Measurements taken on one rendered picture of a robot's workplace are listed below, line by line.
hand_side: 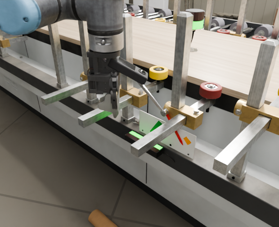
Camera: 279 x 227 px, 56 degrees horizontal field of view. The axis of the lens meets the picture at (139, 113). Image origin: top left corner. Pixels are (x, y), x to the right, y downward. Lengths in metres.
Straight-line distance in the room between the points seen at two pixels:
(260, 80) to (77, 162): 1.56
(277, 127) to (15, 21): 0.66
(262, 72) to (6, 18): 0.59
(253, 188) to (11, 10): 0.80
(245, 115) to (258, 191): 0.26
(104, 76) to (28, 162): 1.52
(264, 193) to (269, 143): 0.23
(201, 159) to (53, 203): 1.10
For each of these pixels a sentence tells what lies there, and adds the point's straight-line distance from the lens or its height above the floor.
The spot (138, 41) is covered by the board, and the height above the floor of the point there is 0.90.
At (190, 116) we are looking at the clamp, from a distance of 0.88.
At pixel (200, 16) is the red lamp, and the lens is 0.84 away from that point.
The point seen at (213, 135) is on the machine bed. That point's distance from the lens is 1.16.
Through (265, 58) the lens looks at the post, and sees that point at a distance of 0.72.
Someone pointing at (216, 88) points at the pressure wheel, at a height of 0.91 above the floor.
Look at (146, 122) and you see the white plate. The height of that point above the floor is 0.76.
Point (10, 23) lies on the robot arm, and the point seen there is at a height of 1.20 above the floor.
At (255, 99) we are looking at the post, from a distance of 0.76.
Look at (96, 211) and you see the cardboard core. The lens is 1.60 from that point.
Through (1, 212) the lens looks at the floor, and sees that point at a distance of 1.87.
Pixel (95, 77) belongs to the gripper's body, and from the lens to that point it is 0.72.
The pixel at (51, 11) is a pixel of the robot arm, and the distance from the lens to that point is 0.64.
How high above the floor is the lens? 1.32
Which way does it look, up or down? 31 degrees down
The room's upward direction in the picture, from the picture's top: straight up
